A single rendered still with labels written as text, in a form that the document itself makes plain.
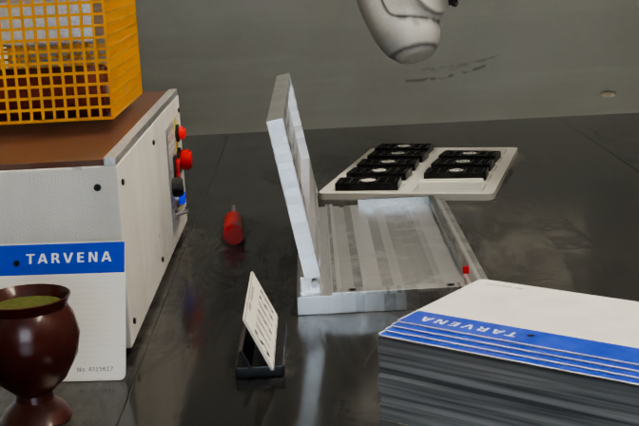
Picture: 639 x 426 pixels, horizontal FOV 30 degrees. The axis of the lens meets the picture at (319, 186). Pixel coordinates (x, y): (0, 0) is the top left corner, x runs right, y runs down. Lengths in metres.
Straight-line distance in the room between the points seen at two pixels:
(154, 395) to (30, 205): 0.22
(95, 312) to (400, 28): 0.92
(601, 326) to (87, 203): 0.51
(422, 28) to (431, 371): 1.10
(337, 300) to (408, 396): 0.39
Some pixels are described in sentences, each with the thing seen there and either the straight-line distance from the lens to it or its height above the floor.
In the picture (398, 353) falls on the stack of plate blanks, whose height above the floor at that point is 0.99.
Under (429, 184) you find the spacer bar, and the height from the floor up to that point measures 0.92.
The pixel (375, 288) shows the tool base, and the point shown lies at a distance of 1.28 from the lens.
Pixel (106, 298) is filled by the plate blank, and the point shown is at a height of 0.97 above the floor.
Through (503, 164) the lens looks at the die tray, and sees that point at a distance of 2.01.
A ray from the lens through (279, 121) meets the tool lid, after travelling 1.23.
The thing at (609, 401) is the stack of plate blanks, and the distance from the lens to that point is 0.81.
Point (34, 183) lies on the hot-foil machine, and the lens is 1.16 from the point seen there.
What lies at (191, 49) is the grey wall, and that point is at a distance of 3.70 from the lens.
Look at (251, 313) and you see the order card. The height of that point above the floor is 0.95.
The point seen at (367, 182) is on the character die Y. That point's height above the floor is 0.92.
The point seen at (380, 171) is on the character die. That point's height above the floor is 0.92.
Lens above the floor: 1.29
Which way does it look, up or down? 11 degrees down
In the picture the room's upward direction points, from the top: 3 degrees counter-clockwise
